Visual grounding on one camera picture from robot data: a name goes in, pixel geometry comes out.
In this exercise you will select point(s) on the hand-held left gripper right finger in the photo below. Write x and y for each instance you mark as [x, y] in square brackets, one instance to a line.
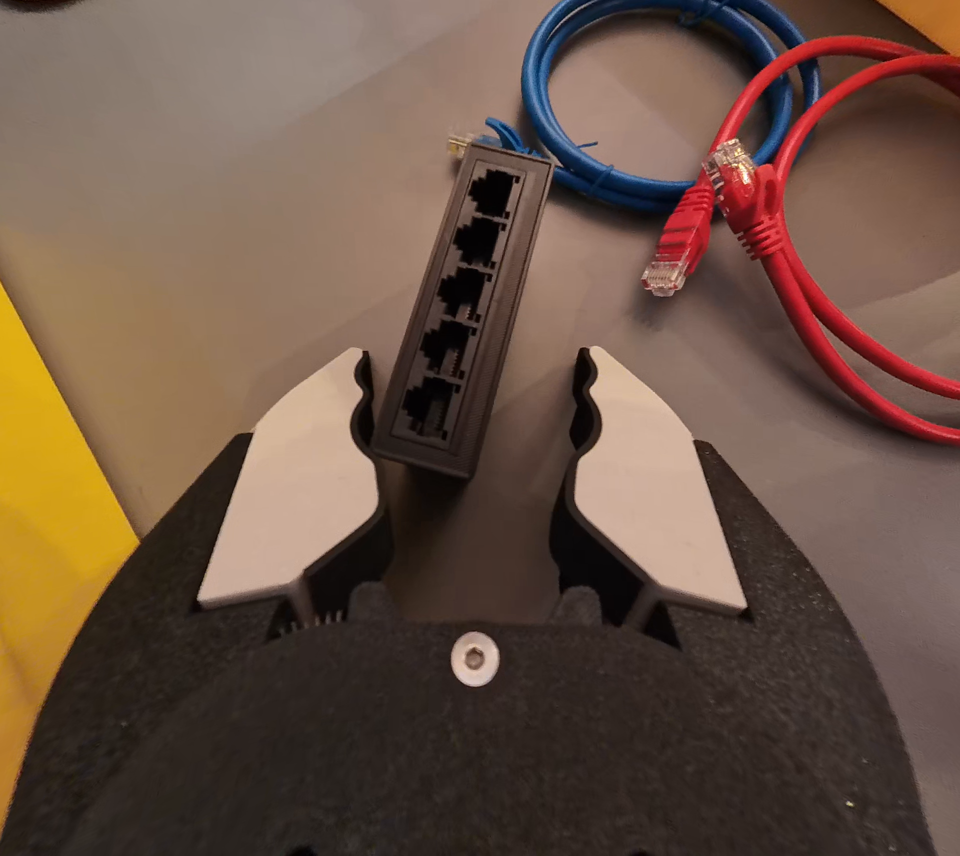
[653, 504]

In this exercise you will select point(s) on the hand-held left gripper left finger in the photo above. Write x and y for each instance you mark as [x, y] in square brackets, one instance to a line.
[293, 496]

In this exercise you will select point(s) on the black ethernet port box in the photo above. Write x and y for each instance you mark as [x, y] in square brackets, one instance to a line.
[450, 332]

